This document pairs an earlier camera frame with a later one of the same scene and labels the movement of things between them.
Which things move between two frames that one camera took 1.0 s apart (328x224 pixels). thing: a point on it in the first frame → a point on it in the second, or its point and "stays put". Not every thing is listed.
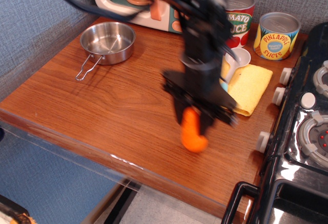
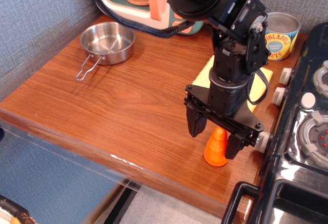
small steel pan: x=111 y=41 stays put
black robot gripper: x=200 y=85 → x=225 y=102
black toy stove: x=293 y=186 stays put
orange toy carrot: x=190 y=132 → x=215 y=151
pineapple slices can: x=277 y=35 stays put
